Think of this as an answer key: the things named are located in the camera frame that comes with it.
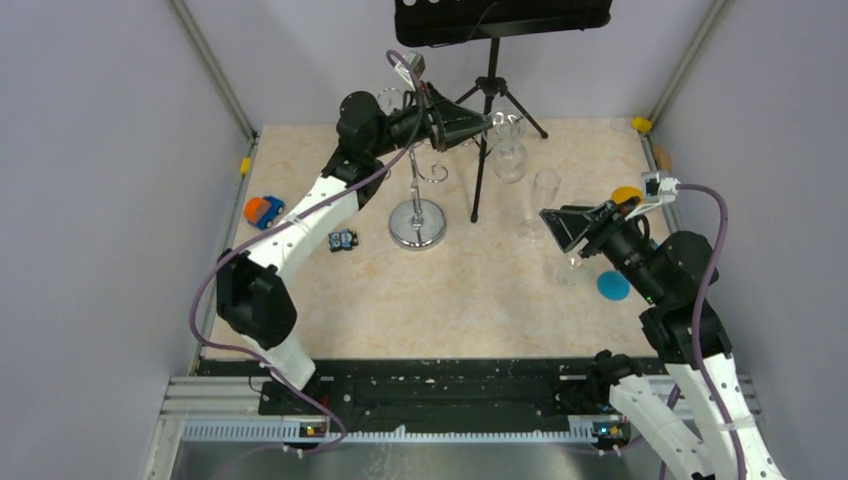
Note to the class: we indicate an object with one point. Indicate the yellow corner clamp right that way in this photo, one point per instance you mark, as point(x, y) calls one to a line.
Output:
point(641, 124)

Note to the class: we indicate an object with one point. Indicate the chrome wine glass rack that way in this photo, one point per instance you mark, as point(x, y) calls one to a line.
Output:
point(418, 224)

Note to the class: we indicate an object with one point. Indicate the clear flute glass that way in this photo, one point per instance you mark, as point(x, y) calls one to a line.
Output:
point(545, 187)

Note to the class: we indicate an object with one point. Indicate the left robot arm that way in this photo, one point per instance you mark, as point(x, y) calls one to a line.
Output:
point(252, 296)

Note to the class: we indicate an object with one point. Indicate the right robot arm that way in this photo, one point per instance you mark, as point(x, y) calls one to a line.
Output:
point(686, 334)

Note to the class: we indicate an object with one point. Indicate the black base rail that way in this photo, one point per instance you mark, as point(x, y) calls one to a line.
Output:
point(467, 400)

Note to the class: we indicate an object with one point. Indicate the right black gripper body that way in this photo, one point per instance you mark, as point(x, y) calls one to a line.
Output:
point(601, 234)

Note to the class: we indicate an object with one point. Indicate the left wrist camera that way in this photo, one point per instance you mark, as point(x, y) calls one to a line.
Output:
point(411, 68)

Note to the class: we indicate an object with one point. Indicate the black music stand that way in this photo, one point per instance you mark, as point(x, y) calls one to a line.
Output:
point(438, 24)

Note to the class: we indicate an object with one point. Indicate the blue wine glass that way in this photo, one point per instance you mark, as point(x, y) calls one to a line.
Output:
point(613, 286)

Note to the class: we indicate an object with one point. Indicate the small blue owl toy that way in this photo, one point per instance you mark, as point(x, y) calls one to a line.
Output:
point(343, 240)

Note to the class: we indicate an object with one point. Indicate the orange and blue toy car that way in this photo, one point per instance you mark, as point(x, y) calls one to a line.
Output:
point(261, 212)

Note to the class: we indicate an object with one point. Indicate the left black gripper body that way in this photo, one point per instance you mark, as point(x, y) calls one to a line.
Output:
point(425, 99)

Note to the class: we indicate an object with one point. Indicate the orange wine glass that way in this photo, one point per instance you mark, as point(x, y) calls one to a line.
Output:
point(624, 193)

